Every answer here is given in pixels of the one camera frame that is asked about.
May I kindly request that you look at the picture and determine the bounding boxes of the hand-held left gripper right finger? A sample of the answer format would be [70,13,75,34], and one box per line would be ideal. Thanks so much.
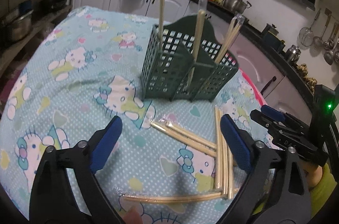
[220,114,312,224]

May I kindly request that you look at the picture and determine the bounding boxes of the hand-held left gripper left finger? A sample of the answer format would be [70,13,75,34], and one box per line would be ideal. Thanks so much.
[29,115,125,224]

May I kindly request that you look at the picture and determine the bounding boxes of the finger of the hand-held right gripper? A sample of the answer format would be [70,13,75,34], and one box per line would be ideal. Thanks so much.
[261,105,285,121]
[250,109,281,134]

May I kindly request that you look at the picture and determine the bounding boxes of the pile of chopsticks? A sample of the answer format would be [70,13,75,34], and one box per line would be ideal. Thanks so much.
[122,107,240,204]

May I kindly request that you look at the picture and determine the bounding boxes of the bamboo chopstick pair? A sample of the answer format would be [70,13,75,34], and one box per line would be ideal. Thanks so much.
[189,0,207,89]
[214,14,246,65]
[157,0,168,55]

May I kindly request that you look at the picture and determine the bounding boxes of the green plastic utensil holder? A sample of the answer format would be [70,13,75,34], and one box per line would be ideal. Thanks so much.
[139,15,239,103]

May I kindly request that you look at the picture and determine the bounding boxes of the person's right forearm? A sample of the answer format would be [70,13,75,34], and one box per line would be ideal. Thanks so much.
[308,163,339,220]

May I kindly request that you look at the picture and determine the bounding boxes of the person's right hand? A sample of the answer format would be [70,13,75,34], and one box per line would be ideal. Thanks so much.
[300,160,323,190]

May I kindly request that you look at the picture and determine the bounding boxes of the person's left hand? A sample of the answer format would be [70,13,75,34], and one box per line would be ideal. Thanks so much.
[120,208,145,224]

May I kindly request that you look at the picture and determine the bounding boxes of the ginger roots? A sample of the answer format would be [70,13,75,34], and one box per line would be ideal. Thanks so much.
[296,63,317,90]

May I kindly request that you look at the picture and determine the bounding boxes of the cat print blanket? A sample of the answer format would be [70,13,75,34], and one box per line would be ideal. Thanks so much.
[0,6,265,224]

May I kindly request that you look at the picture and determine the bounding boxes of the steel canister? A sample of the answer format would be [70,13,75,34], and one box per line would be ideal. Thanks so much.
[285,45,303,63]

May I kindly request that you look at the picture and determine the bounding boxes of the dark teal canister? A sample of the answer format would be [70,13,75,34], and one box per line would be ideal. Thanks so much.
[273,37,287,54]

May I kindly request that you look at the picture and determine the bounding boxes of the hanging steel ladles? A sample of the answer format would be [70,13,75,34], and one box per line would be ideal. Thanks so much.
[314,8,339,66]

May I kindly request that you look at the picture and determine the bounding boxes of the steel stock pot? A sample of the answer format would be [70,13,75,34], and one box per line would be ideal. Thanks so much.
[223,0,253,14]

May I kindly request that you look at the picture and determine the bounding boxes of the lidded steel pot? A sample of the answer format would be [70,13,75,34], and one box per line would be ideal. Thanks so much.
[0,10,34,42]

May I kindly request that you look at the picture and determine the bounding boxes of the black wok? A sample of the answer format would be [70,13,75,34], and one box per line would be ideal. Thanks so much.
[39,0,70,11]

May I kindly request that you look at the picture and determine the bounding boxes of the wire mesh strainer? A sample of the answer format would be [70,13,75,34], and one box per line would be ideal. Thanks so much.
[299,9,321,46]

